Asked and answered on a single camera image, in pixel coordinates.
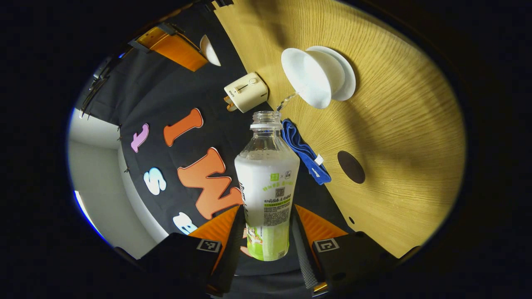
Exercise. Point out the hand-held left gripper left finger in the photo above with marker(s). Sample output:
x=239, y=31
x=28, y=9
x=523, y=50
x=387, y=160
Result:
x=230, y=265

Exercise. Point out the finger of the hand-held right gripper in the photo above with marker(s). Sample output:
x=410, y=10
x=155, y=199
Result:
x=178, y=50

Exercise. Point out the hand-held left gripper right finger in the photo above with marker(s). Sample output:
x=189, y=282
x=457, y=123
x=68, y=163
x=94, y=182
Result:
x=303, y=257

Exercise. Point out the clear water bottle green label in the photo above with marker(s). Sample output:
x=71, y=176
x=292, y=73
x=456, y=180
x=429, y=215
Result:
x=266, y=182

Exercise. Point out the dark round coaster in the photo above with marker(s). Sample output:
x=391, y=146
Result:
x=351, y=167

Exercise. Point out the white teacup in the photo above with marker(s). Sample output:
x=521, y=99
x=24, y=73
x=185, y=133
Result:
x=307, y=79

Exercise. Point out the white teacup saucer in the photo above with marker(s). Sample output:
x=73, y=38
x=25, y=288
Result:
x=346, y=79

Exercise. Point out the white toaster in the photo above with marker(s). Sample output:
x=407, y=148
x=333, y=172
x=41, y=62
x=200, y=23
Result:
x=247, y=91

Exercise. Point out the blue towel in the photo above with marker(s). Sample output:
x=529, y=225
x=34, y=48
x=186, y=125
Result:
x=305, y=153

